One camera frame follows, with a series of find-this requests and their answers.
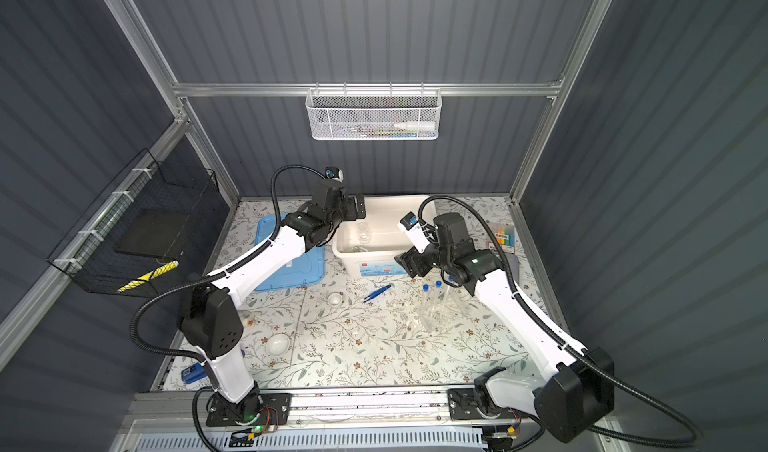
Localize blue capped test tube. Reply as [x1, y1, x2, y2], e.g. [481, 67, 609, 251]
[418, 283, 430, 329]
[431, 280, 447, 310]

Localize clear test tube rack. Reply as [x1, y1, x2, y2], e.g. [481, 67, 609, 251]
[406, 280, 469, 334]

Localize white plastic storage bin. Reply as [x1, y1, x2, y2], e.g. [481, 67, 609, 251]
[332, 194, 427, 278]

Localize blue plastic tweezers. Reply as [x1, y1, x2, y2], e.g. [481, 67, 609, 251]
[363, 283, 393, 303]

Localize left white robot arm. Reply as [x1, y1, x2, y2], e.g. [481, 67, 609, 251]
[178, 178, 367, 404]

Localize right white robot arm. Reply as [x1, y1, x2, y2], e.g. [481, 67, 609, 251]
[395, 212, 614, 443]

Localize colourful marker pack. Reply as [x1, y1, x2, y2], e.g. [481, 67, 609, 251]
[492, 224, 515, 253]

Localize blue plastic bin lid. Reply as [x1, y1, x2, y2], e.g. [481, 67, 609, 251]
[254, 214, 325, 292]

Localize thin metal stirring rod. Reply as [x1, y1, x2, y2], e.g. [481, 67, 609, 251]
[289, 286, 308, 366]

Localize white bottle in basket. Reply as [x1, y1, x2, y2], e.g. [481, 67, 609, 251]
[393, 121, 437, 134]

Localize white round dish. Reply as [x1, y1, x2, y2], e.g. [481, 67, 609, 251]
[266, 334, 291, 356]

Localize yellow black striped item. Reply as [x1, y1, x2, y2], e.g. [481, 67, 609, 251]
[117, 260, 179, 293]

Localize black pad in basket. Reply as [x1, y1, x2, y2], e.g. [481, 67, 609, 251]
[114, 209, 197, 259]

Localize blue black small device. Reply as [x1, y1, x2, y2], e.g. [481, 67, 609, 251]
[180, 364, 207, 385]

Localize white wire mesh basket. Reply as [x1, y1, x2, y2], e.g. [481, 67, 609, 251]
[305, 92, 443, 141]

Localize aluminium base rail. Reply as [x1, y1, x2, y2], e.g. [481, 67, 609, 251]
[202, 384, 526, 431]

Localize black wire wall basket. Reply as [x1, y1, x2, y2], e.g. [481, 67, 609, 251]
[47, 156, 229, 298]

